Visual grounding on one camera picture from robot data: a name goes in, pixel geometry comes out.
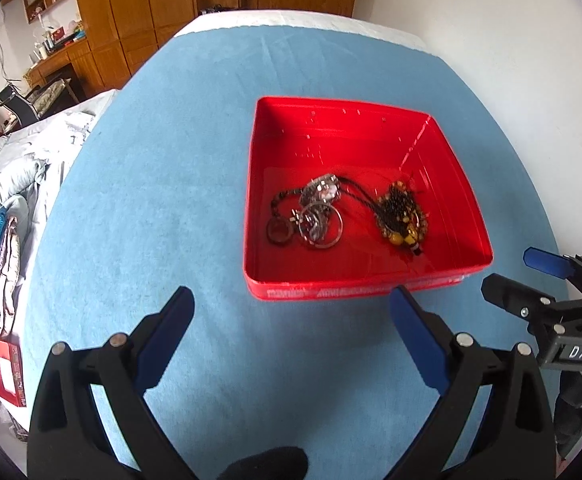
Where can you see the person's left hand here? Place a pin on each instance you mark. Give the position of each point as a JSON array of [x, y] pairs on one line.
[[266, 466]]

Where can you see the wooden desk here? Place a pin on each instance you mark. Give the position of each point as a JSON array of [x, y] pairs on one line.
[[71, 67]]

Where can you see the red flat box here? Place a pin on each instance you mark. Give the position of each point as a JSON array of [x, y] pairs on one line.
[[6, 370]]

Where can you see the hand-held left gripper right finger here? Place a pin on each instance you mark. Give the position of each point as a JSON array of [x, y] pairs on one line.
[[416, 340]]

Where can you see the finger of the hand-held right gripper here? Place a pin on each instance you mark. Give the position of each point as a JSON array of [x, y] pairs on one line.
[[546, 261], [508, 292]]

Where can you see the person's right hand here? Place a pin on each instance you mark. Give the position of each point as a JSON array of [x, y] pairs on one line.
[[573, 405]]

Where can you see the blue table cloth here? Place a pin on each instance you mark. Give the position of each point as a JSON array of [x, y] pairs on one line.
[[171, 185]]

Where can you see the black chair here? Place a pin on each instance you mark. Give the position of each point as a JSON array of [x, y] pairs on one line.
[[18, 105]]

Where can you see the wooden wardrobe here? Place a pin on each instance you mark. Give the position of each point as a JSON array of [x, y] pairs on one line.
[[136, 5]]

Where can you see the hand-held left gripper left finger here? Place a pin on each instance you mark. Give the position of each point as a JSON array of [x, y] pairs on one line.
[[166, 340]]

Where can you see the red plastic box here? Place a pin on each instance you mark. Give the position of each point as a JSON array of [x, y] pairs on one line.
[[321, 140]]

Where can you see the white quilt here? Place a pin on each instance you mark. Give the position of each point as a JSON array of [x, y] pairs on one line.
[[31, 160]]

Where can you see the thin silver bangle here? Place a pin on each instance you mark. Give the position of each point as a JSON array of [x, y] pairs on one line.
[[340, 225]]

